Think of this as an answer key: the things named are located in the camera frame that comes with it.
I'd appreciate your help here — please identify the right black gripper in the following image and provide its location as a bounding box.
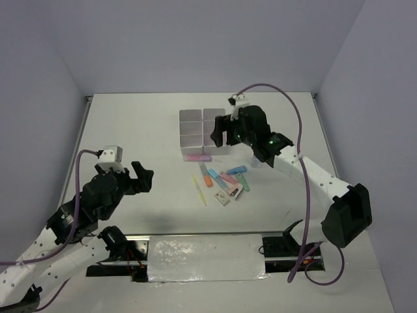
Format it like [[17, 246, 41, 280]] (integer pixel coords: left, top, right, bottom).
[[210, 113, 255, 147]]

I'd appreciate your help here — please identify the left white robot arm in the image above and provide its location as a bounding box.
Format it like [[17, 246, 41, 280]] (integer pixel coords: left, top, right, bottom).
[[1, 161, 154, 312]]

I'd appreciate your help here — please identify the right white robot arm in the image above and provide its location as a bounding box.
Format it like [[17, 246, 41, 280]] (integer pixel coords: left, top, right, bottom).
[[210, 106, 373, 248]]

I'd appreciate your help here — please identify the left white divided container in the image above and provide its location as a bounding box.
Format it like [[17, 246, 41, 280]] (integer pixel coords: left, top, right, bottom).
[[179, 109, 203, 156]]

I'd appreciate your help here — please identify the pink highlighter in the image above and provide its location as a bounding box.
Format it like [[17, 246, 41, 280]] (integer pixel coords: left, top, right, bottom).
[[183, 155, 212, 162]]

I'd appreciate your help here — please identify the blue correction tape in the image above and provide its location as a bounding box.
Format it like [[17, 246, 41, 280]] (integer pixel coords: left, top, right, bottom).
[[226, 166, 248, 175]]

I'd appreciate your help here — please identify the light blue highlighter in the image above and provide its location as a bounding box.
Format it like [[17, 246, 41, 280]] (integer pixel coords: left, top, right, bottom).
[[208, 169, 229, 194]]

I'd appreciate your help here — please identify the pink correction tape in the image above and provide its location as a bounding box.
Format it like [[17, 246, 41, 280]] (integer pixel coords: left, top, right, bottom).
[[219, 171, 238, 185]]

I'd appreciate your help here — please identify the small blue-capped bottle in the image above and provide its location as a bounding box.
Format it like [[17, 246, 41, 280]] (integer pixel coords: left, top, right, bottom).
[[250, 156, 263, 168]]

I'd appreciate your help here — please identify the green correction tape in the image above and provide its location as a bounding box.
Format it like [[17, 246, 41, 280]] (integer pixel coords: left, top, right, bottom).
[[235, 173, 250, 192]]

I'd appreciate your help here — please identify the yellow pen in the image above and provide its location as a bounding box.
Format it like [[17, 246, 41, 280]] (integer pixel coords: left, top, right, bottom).
[[192, 176, 207, 206]]

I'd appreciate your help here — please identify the white eraser box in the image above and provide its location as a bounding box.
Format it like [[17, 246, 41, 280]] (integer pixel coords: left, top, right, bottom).
[[214, 190, 230, 206]]

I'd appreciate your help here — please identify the silver foil panel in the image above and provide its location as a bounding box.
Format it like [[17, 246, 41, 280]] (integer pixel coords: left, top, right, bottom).
[[147, 234, 267, 282]]

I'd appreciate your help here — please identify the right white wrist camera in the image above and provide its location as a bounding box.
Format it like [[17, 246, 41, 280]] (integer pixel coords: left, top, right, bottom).
[[228, 93, 250, 121]]

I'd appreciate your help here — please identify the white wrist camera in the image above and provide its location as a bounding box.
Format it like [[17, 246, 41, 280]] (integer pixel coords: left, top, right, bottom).
[[228, 93, 250, 121], [97, 145, 125, 173]]

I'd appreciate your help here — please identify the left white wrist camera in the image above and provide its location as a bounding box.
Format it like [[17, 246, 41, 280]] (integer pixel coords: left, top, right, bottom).
[[97, 145, 125, 173]]

